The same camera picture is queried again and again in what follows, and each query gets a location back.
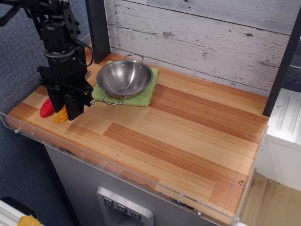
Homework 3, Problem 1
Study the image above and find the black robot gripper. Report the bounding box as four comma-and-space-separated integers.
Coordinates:
37, 50, 88, 121

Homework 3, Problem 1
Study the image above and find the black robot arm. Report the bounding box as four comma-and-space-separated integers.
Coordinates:
0, 0, 95, 121

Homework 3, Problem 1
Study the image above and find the clear acrylic table guard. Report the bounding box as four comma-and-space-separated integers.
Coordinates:
0, 33, 269, 226

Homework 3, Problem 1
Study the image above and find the green cloth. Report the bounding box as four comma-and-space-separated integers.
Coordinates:
92, 61, 159, 107

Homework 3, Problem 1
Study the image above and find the grey toy fridge cabinet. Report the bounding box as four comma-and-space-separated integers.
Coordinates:
44, 144, 238, 226

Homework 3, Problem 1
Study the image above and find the silver dispenser button panel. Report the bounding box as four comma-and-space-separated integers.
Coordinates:
97, 186, 155, 226

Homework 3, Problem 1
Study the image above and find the yellow object at corner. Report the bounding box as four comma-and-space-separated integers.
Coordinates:
17, 215, 41, 226

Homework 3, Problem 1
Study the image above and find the white ribbed side unit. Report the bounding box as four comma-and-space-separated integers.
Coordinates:
255, 89, 301, 191

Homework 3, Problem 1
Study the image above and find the red-handled metal fork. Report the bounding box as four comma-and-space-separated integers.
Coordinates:
39, 67, 95, 117

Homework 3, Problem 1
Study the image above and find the stainless steel bowl with handles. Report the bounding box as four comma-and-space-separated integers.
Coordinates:
96, 53, 155, 105

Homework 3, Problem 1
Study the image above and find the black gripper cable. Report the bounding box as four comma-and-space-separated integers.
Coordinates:
74, 39, 95, 67

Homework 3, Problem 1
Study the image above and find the black left vertical post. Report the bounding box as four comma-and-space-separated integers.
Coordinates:
85, 0, 111, 63

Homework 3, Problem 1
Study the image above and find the black vertical post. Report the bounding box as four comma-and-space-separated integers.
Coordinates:
85, 0, 111, 63
262, 9, 301, 117

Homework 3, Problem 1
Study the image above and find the black right vertical post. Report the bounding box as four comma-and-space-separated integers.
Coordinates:
262, 9, 301, 117

